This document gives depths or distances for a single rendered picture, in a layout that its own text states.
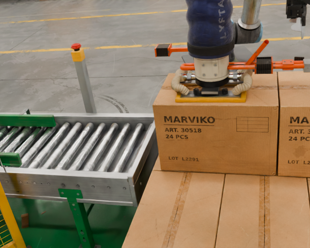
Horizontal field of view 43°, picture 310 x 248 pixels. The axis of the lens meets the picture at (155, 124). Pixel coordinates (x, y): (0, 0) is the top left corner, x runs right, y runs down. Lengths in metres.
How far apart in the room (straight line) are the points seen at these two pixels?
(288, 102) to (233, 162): 0.41
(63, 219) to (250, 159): 1.42
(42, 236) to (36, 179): 0.58
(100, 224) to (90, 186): 0.59
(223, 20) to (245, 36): 0.99
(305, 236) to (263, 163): 0.44
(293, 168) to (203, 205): 0.49
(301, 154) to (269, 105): 0.31
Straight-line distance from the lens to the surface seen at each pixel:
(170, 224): 1.87
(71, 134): 2.70
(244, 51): 3.10
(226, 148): 2.03
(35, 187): 2.39
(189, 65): 2.04
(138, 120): 2.65
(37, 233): 2.85
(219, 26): 1.86
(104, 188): 2.19
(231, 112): 1.92
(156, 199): 2.01
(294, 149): 2.02
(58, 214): 2.94
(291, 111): 1.91
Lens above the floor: 1.84
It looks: 30 degrees down
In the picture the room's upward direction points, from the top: 8 degrees counter-clockwise
